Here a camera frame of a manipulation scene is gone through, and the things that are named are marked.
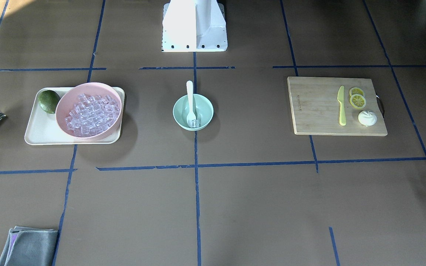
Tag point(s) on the white plastic spoon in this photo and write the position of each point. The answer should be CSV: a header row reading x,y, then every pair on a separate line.
x,y
190,97

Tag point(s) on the mint green bowl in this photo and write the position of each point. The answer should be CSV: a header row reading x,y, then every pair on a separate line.
x,y
203,109

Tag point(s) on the clear ice cubes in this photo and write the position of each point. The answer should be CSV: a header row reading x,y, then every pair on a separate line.
x,y
92,115

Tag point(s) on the pink bowl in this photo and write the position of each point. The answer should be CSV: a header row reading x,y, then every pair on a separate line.
x,y
67,102

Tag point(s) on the white steamed bun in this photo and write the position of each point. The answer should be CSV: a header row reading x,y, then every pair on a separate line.
x,y
367,118

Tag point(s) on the lower lemon slice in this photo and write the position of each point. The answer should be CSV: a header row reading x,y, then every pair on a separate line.
x,y
358,101

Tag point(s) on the lemon slice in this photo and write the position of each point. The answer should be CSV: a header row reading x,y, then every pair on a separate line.
x,y
356,90
358,101

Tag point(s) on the upper lemon slice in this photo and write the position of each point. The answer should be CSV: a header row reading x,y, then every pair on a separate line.
x,y
356,90

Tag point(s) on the yellow plastic knife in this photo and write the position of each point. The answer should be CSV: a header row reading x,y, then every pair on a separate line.
x,y
340,99

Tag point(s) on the bamboo cutting board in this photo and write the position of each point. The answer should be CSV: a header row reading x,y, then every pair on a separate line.
x,y
315,109

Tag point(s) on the green lime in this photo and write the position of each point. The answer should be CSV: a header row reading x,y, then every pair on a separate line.
x,y
48,101

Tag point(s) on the beige plastic tray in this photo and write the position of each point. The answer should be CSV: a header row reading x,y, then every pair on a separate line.
x,y
43,129

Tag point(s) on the folded grey cloth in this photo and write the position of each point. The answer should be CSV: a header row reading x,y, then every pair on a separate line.
x,y
26,246

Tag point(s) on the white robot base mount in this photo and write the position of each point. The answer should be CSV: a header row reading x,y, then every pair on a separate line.
x,y
194,26

